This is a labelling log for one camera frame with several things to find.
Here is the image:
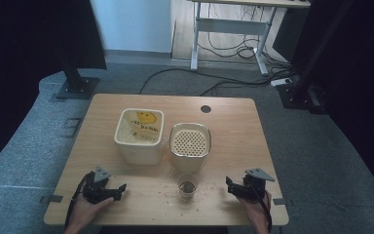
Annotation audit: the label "black curtain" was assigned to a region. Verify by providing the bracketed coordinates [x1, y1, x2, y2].
[0, 0, 108, 178]
[272, 0, 374, 206]

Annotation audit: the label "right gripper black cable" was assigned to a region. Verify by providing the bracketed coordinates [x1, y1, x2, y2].
[254, 185, 273, 234]

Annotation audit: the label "person's left hand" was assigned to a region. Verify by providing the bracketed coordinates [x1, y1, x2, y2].
[63, 194, 115, 234]

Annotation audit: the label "black floor cables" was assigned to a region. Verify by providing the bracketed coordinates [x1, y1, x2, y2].
[137, 3, 298, 98]

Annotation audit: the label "white square container with rice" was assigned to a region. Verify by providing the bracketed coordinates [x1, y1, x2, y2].
[113, 107, 166, 166]

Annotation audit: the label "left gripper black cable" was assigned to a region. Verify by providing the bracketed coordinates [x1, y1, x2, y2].
[64, 173, 93, 229]

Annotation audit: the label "scattered rice grains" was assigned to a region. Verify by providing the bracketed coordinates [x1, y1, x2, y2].
[157, 179, 223, 206]

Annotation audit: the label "white container with perforated strainer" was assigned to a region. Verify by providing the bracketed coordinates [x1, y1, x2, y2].
[168, 122, 213, 175]

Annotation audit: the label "person's right hand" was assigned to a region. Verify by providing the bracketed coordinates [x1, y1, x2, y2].
[237, 190, 273, 234]

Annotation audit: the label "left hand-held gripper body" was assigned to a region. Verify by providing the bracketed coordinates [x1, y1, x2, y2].
[82, 166, 115, 206]

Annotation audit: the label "white metal frame desk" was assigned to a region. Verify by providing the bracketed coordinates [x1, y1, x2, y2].
[187, 0, 312, 78]

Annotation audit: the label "white power strip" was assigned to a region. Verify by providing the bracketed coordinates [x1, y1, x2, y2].
[270, 77, 293, 89]

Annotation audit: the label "grey tape strip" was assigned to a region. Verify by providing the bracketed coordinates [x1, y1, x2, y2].
[272, 197, 294, 207]
[40, 194, 64, 205]

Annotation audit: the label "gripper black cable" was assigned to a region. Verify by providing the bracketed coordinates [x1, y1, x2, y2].
[64, 173, 93, 229]
[254, 185, 273, 234]

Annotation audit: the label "clear plastic cup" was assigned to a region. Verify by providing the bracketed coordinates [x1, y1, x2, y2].
[176, 173, 200, 201]

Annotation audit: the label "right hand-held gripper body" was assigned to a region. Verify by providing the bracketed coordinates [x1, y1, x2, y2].
[242, 167, 276, 203]

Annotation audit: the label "wooden table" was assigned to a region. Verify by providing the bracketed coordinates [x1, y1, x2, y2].
[43, 93, 290, 227]

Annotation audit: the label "black metal stand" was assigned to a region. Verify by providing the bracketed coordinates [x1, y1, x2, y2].
[276, 0, 355, 115]
[56, 55, 101, 101]

